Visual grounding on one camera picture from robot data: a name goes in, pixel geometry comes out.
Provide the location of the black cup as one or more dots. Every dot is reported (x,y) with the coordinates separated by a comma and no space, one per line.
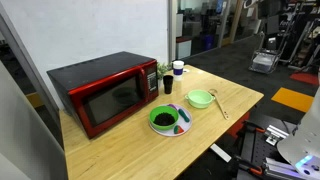
(168,85)

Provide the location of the aluminium bracket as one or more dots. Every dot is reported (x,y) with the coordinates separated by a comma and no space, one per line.
(276,133)

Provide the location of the white cabinet with red top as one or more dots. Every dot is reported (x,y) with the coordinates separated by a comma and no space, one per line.
(184,49)

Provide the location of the grey panel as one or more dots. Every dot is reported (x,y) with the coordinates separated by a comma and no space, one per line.
(26,140)

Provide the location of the grey metal frame beam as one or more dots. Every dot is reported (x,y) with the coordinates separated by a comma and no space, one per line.
(30,70)

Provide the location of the green bowl of dark beans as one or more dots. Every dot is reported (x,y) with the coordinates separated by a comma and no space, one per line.
(154,113)

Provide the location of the yellow box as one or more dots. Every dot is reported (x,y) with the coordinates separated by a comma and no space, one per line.
(35,100)

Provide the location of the red and black microwave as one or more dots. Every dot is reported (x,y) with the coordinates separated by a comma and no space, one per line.
(100,70)

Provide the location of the white paper cup blue sleeve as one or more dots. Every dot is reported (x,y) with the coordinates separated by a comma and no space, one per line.
(178,71)

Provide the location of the small potted green plant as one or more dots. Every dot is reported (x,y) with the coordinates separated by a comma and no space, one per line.
(162,70)

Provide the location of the green cucumber toy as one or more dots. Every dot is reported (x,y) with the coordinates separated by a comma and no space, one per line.
(183,115)

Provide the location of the orange floor mat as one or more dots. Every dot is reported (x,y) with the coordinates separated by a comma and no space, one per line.
(293,99)

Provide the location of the red fruit toy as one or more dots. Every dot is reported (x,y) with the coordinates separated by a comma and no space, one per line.
(178,129)

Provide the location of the black perforated breadboard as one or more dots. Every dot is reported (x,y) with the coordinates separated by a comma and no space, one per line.
(256,146)

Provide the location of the white round plate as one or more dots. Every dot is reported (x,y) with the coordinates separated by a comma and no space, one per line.
(185,126)

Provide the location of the wooden spoon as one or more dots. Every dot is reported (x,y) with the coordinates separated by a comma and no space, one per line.
(220,107)

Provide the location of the white strip under table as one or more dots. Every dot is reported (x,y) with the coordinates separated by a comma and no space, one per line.
(220,152)

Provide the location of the purple grape toy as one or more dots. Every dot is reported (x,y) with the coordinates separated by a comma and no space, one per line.
(172,106)

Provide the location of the red floor mat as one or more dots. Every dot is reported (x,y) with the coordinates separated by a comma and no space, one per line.
(305,78)

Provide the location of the blue bin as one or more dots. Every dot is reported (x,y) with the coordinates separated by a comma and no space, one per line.
(209,41)

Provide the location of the aluminium extrusion rail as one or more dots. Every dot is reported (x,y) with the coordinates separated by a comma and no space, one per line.
(280,166)

